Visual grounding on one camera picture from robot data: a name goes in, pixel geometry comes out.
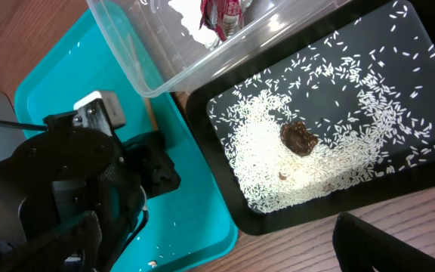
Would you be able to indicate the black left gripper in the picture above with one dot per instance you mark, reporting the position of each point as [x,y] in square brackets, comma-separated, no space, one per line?
[146,154]

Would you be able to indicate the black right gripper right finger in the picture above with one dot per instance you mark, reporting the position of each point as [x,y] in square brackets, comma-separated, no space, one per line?
[359,246]

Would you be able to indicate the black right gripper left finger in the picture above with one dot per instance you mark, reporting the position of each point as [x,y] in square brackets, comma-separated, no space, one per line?
[72,246]

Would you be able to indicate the wooden chopstick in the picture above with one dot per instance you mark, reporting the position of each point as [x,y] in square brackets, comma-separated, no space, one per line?
[146,100]

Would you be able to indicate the pile of rice grains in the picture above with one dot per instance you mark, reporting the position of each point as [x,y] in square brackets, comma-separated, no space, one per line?
[366,90]

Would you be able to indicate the brown food scrap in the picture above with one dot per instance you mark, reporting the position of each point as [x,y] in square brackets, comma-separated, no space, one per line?
[297,138]

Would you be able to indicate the white and red wrapper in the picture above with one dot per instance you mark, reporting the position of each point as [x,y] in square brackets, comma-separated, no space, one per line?
[211,22]

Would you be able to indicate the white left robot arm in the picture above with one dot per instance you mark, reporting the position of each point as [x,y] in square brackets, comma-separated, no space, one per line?
[74,198]

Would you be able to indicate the clear plastic waste bin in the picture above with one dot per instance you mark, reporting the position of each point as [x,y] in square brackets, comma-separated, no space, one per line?
[170,60]

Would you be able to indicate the black waste tray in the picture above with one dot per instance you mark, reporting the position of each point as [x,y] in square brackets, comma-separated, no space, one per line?
[255,223]

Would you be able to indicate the teal plastic serving tray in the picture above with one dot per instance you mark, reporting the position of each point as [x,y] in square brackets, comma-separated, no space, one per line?
[188,226]

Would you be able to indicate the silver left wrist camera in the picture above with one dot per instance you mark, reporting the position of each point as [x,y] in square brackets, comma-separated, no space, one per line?
[111,104]

